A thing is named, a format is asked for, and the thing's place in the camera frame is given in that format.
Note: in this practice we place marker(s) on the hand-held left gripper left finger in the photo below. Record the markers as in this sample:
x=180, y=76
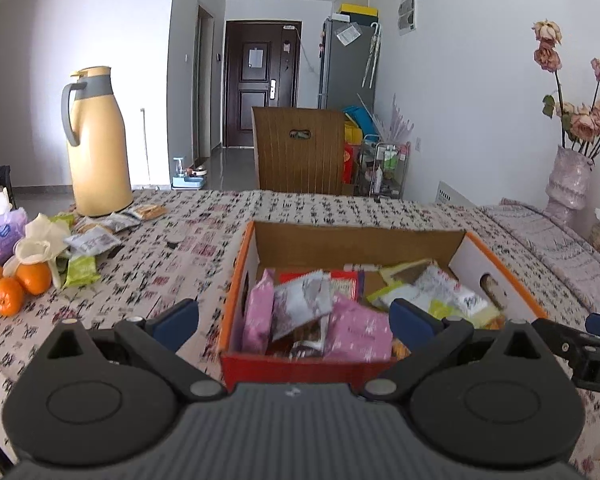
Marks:
x=175, y=325

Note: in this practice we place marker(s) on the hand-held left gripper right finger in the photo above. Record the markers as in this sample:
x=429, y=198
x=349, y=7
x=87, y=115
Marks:
x=410, y=322

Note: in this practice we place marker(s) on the pile of mixed snack packets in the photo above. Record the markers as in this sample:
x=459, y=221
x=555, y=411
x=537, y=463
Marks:
x=437, y=282

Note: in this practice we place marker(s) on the red cardboard box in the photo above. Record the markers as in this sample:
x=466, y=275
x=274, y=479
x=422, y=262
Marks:
x=280, y=370

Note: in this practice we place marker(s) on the grey patterned cloth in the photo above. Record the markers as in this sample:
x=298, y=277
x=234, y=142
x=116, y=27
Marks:
x=555, y=245

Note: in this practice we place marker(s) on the green snack packet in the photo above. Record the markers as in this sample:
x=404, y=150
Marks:
x=64, y=219
x=82, y=270

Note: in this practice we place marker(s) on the orange-brown snack packet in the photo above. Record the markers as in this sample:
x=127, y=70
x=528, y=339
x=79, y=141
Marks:
x=147, y=211

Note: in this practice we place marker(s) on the dark grey snack packet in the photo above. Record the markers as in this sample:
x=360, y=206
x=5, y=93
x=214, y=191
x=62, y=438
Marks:
x=120, y=221

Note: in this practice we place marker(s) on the pink ribbed vase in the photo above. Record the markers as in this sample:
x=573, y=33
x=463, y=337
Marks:
x=570, y=180

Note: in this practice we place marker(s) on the blue white floor dispenser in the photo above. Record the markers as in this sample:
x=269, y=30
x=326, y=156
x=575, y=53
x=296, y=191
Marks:
x=187, y=177

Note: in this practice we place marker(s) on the metal trolley rack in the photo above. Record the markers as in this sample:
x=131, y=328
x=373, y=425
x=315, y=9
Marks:
x=382, y=170

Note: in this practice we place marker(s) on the red gift box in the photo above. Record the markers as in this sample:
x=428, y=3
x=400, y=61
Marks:
x=350, y=162

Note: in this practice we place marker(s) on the yellow thermos jug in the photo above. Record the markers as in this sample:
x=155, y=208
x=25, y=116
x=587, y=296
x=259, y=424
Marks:
x=100, y=160

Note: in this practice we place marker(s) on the wooden chair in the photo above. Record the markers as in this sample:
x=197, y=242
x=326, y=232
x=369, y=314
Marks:
x=285, y=165

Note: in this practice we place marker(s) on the purple tissue pack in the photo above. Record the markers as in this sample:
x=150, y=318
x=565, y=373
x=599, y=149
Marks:
x=0, y=235

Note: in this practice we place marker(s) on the yellow bag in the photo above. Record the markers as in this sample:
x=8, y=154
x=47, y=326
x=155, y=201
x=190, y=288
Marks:
x=352, y=134

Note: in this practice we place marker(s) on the dried pink roses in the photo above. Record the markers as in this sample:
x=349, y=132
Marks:
x=582, y=125

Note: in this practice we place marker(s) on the pale purple dried bouquet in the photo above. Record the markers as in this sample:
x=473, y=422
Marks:
x=397, y=122

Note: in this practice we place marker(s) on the blue bag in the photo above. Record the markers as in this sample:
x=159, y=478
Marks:
x=357, y=115

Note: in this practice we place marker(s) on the dark brown door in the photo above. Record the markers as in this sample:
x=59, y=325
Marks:
x=247, y=110

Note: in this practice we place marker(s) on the grey refrigerator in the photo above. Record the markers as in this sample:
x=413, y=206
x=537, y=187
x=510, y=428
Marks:
x=340, y=75

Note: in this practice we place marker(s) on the white umbrella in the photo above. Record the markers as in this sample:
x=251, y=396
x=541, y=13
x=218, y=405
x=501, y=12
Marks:
x=374, y=55

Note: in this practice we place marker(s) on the yellow box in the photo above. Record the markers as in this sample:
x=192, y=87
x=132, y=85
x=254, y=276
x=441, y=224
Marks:
x=357, y=10

